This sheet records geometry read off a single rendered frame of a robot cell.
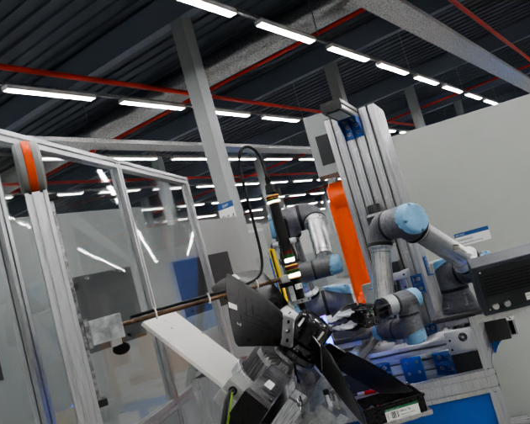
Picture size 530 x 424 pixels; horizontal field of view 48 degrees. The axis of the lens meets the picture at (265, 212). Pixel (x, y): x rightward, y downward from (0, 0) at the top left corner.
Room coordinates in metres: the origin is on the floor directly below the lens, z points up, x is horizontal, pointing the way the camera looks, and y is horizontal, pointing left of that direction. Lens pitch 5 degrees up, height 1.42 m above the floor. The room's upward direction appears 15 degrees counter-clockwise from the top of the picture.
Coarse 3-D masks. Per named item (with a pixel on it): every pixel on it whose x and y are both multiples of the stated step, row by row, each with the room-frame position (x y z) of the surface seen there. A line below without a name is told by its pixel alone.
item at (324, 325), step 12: (300, 312) 1.85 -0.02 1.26; (312, 312) 1.91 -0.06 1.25; (312, 324) 1.81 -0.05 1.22; (324, 324) 1.87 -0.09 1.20; (300, 336) 1.82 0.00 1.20; (312, 336) 1.81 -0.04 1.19; (324, 336) 1.82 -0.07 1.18; (288, 348) 1.82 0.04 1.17; (300, 348) 1.83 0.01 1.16; (300, 360) 1.81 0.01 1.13
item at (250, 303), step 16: (240, 288) 1.70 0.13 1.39; (240, 304) 1.66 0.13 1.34; (256, 304) 1.71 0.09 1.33; (272, 304) 1.77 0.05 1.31; (240, 320) 1.63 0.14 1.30; (256, 320) 1.69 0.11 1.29; (272, 320) 1.75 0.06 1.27; (240, 336) 1.61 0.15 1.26; (256, 336) 1.67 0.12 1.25; (272, 336) 1.73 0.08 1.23
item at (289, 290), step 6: (288, 276) 1.94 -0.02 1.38; (282, 282) 1.93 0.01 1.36; (288, 282) 1.93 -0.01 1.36; (282, 288) 1.95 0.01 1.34; (288, 288) 1.94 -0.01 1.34; (288, 294) 1.95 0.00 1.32; (294, 294) 1.94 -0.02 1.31; (294, 300) 1.94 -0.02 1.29; (300, 300) 1.93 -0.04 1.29; (306, 300) 1.94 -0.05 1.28
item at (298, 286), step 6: (270, 180) 1.97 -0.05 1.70; (270, 186) 1.95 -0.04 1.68; (270, 192) 1.95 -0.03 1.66; (294, 282) 1.95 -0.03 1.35; (300, 282) 1.96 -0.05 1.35; (294, 288) 1.95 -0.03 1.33; (300, 288) 1.95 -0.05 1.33; (300, 294) 1.95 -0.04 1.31; (300, 306) 1.96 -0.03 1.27; (306, 306) 1.96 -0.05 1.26
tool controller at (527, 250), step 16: (480, 256) 2.22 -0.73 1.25; (496, 256) 2.16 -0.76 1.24; (512, 256) 2.12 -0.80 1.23; (528, 256) 2.09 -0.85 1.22; (480, 272) 2.13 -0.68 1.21; (496, 272) 2.12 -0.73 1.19; (512, 272) 2.11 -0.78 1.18; (528, 272) 2.10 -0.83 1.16; (480, 288) 2.15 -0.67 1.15; (496, 288) 2.14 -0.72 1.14; (512, 288) 2.13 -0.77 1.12; (528, 288) 2.12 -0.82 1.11; (480, 304) 2.18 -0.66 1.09; (496, 304) 2.14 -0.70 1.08; (512, 304) 2.15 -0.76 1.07; (528, 304) 2.14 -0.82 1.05
